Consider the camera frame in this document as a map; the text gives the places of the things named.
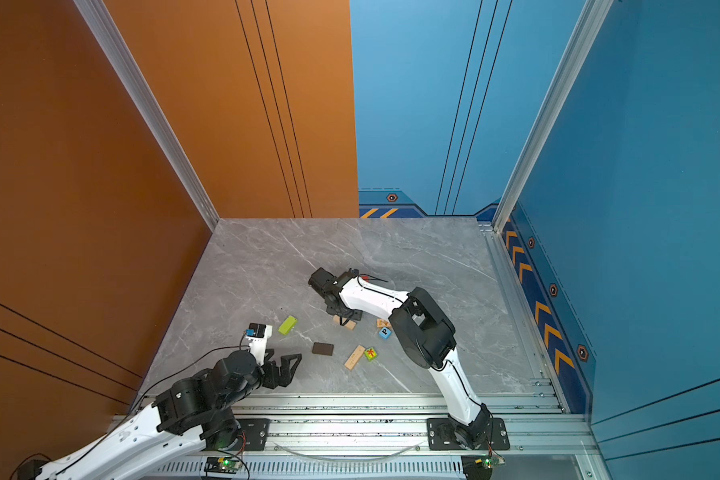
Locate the lime green long block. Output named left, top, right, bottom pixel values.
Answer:
left=278, top=315, right=298, bottom=335

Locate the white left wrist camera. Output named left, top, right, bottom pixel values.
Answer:
left=244, top=323, right=273, bottom=366

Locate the left green circuit board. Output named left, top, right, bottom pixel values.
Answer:
left=203, top=456, right=245, bottom=475

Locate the green circuit board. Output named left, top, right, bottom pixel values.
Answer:
left=203, top=456, right=245, bottom=475
left=460, top=456, right=498, bottom=480

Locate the aluminium right corner post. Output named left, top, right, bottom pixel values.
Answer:
left=491, top=0, right=613, bottom=234

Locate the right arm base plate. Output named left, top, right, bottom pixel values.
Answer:
left=426, top=417, right=511, bottom=451

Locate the right green circuit board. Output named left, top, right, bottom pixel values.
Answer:
left=460, top=456, right=498, bottom=480

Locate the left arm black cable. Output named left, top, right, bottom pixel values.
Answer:
left=8, top=331, right=250, bottom=480

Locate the clear curved cable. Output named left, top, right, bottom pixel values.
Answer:
left=272, top=440, right=424, bottom=463

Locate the dark brown wood block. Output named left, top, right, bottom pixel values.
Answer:
left=311, top=342, right=335, bottom=356

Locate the aluminium corner post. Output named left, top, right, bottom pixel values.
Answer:
left=491, top=0, right=613, bottom=234
left=74, top=0, right=220, bottom=231

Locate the plain long wood block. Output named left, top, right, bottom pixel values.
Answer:
left=333, top=315, right=357, bottom=330

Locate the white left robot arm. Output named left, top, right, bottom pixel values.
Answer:
left=15, top=349, right=302, bottom=479

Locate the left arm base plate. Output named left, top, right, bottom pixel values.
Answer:
left=228, top=418, right=271, bottom=452

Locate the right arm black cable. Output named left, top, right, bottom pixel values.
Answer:
left=353, top=272, right=496, bottom=445

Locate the aluminium front rail frame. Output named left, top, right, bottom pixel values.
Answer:
left=146, top=379, right=610, bottom=479

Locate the engraved long wood block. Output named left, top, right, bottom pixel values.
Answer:
left=344, top=345, right=366, bottom=370

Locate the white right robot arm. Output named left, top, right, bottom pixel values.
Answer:
left=308, top=268, right=493, bottom=450

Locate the green cube red figure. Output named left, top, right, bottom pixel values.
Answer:
left=364, top=347, right=378, bottom=361

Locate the aluminium left corner post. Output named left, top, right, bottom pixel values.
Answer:
left=74, top=0, right=220, bottom=231

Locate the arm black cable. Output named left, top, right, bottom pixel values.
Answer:
left=8, top=331, right=250, bottom=480
left=353, top=272, right=496, bottom=445

